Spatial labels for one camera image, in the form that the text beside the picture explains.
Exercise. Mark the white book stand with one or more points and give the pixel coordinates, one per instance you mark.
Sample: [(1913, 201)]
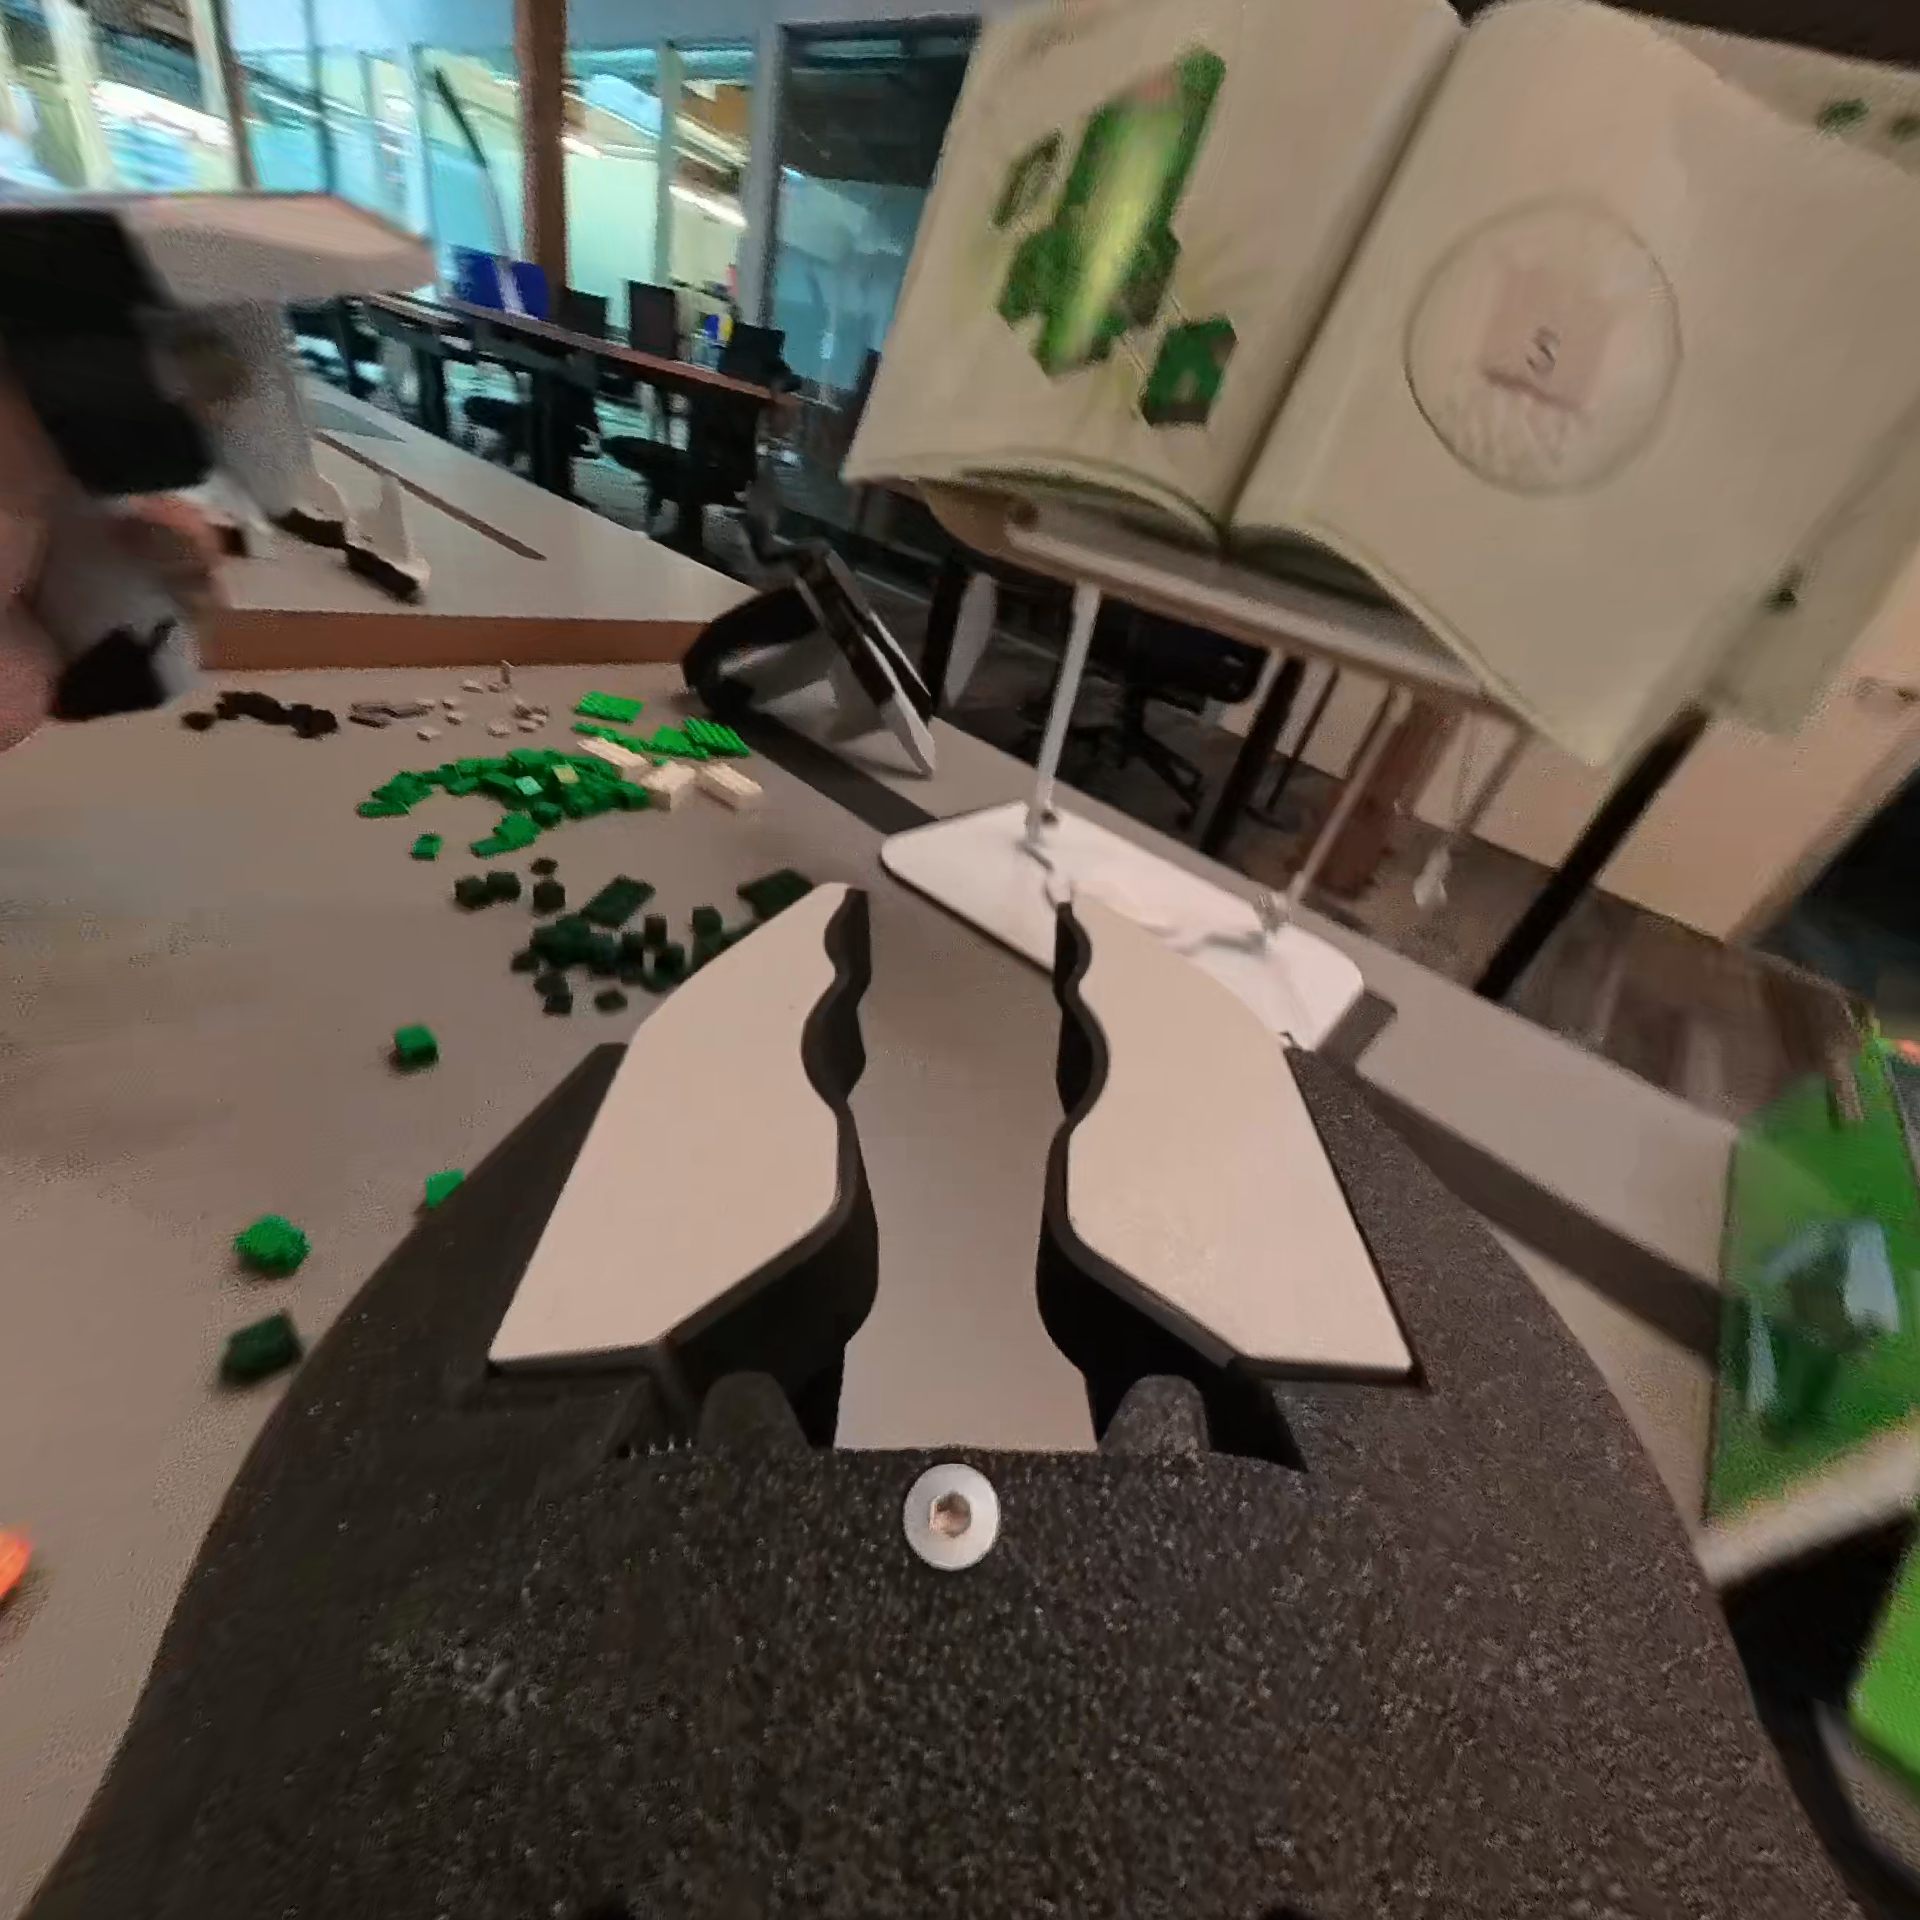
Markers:
[(973, 864)]

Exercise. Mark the lego instruction booklet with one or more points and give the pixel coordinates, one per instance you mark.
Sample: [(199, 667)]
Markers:
[(1498, 375)]

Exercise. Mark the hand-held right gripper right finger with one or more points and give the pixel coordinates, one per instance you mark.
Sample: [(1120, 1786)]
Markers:
[(1216, 1200)]

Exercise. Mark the black office chair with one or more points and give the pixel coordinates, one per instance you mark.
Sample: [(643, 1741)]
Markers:
[(1187, 705)]

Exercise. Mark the long dark green lego plate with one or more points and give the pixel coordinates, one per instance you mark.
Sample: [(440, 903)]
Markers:
[(616, 898)]

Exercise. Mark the green lego baseplate build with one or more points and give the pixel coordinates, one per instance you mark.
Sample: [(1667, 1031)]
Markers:
[(1815, 1200)]

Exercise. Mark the orange brick separator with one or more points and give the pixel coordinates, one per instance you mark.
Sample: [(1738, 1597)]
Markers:
[(9, 1568)]

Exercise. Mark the person's left hand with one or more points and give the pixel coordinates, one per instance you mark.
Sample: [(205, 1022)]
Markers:
[(42, 600)]

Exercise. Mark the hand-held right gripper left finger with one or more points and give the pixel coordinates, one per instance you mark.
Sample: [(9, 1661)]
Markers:
[(690, 1185)]

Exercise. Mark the wooden table with black legs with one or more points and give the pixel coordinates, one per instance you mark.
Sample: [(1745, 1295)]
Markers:
[(1595, 853)]

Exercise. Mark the grey table with wooden edge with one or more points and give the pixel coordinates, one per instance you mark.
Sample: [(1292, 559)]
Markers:
[(493, 600)]

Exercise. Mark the row of office desks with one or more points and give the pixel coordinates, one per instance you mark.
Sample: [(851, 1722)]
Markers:
[(599, 360)]

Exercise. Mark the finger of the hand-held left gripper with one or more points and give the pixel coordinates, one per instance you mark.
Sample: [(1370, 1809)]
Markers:
[(268, 248)]

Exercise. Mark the small bright green lego brick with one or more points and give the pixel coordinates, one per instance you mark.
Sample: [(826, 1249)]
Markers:
[(444, 1188), (416, 1046)]

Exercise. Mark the bright green studded lego piece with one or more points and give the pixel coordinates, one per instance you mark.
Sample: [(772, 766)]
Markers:
[(273, 1244)]

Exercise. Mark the unused black white gripper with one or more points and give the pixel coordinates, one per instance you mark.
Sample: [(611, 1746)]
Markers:
[(812, 697)]

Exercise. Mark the large dark green lego plate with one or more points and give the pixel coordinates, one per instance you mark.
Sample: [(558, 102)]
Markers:
[(775, 891)]

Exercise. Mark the small dark green lego brick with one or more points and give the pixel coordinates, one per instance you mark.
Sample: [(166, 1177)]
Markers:
[(263, 1351)]

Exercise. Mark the pile of black lego pieces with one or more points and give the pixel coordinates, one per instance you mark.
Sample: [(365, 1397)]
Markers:
[(268, 714)]

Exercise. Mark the pile of small grey lego pieces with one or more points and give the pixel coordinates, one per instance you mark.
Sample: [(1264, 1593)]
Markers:
[(391, 711)]

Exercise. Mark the pile of dark green lego pieces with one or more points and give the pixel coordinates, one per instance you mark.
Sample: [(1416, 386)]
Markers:
[(599, 943)]

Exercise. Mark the white lego brick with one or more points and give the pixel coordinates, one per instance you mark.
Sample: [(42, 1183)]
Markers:
[(611, 751), (733, 783), (668, 783)]

